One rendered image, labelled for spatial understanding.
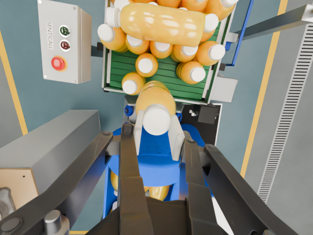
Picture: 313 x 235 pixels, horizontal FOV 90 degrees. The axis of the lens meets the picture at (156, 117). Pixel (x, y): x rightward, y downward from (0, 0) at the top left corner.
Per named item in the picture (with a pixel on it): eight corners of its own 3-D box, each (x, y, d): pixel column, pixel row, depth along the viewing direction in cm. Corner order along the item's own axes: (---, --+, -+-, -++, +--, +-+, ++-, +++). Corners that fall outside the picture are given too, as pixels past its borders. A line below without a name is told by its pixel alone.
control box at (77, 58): (62, 76, 55) (42, 79, 45) (59, 10, 49) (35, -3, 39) (91, 80, 56) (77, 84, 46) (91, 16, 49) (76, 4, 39)
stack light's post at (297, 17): (195, 51, 145) (300, 20, 41) (197, 46, 144) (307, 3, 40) (200, 51, 146) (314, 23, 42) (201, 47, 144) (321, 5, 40)
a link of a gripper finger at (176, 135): (178, 134, 15) (185, 135, 15) (171, 114, 22) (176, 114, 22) (172, 160, 16) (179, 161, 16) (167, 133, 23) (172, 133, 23)
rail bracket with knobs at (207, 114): (187, 113, 71) (192, 121, 61) (190, 98, 68) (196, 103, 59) (207, 116, 71) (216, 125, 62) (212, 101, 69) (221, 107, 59)
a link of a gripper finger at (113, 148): (130, 159, 14) (96, 155, 14) (135, 135, 19) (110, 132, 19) (132, 144, 14) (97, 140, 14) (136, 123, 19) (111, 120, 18)
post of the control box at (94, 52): (124, 59, 147) (70, 53, 53) (124, 55, 146) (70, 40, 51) (128, 60, 147) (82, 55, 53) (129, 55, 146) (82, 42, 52)
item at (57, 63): (53, 69, 45) (51, 69, 44) (52, 55, 43) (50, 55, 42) (66, 71, 45) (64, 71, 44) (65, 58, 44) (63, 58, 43)
